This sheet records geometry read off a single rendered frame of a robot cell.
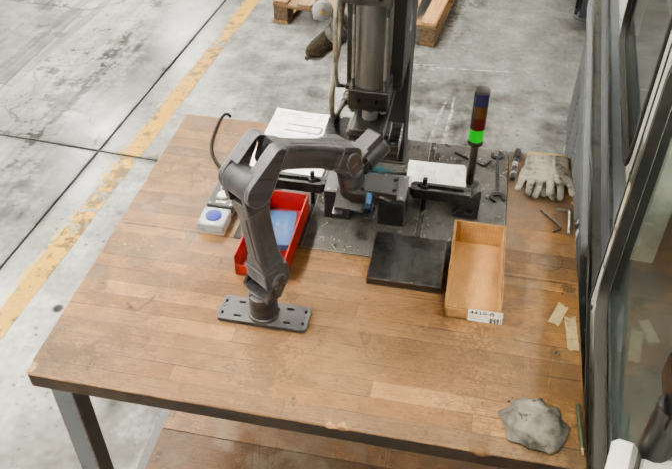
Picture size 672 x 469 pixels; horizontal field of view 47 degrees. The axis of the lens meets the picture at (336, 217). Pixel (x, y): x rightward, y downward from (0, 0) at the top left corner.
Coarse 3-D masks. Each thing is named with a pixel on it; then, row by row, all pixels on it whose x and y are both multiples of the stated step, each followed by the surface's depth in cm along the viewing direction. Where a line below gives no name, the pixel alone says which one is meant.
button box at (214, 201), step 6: (222, 114) 230; (228, 114) 235; (216, 126) 224; (210, 144) 217; (210, 150) 215; (216, 162) 210; (216, 186) 199; (216, 192) 197; (210, 198) 195; (216, 198) 195; (210, 204) 194; (216, 204) 194; (222, 204) 194; (228, 204) 194; (234, 210) 196
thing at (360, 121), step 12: (336, 120) 185; (348, 120) 185; (360, 120) 177; (372, 120) 177; (384, 120) 177; (324, 132) 181; (336, 132) 181; (348, 132) 175; (360, 132) 175; (384, 132) 176; (396, 132) 181; (396, 144) 177; (396, 156) 178
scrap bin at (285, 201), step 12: (276, 192) 193; (288, 192) 193; (276, 204) 196; (288, 204) 195; (300, 204) 194; (300, 216) 186; (300, 228) 187; (240, 240) 179; (240, 252) 179; (288, 252) 177; (240, 264) 177; (288, 264) 178
